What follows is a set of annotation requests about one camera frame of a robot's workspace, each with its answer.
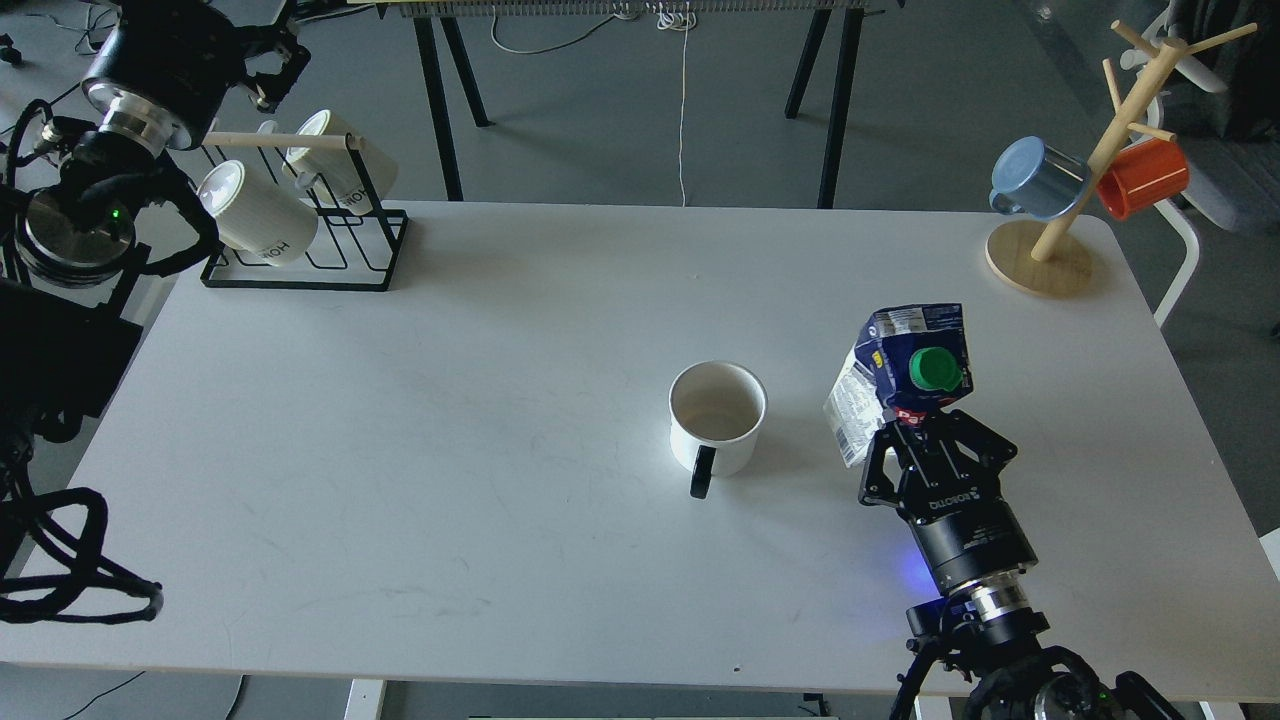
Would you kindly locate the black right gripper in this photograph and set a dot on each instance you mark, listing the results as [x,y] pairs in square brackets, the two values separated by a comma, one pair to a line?
[949,492]

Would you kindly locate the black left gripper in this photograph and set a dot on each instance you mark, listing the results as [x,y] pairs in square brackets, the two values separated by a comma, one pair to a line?
[161,76]

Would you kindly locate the blue white milk carton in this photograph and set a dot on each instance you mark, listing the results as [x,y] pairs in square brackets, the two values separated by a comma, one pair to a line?
[907,362]

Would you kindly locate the white smiley face mug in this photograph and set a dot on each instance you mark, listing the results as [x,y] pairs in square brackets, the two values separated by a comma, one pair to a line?
[716,414]

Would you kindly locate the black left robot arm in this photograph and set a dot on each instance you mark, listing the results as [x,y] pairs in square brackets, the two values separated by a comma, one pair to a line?
[90,207]

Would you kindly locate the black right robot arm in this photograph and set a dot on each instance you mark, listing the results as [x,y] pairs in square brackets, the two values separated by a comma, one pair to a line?
[989,633]

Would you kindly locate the white ribbed mug rear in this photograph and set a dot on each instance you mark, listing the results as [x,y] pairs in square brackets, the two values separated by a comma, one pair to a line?
[336,178]

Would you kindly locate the white ribbed mug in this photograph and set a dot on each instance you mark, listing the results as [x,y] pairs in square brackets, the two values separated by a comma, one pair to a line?
[255,215]
[336,178]

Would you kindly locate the white ribbed mug front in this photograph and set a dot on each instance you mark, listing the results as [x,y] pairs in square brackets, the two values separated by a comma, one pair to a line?
[255,215]

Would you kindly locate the wooden mug tree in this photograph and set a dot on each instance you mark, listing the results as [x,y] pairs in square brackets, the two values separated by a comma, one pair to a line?
[1042,256]

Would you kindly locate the blue enamel mug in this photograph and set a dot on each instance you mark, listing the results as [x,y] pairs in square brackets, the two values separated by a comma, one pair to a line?
[1030,177]

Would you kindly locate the orange enamel mug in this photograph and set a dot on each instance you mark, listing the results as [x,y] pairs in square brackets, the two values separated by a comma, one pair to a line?
[1142,174]

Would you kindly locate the black trestle table legs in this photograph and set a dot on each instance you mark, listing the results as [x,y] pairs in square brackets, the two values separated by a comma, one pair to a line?
[669,102]

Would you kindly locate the white chair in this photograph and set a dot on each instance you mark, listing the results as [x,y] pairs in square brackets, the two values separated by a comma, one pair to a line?
[1222,106]

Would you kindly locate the black wire mug rack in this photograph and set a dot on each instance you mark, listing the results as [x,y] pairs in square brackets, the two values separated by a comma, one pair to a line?
[349,253]

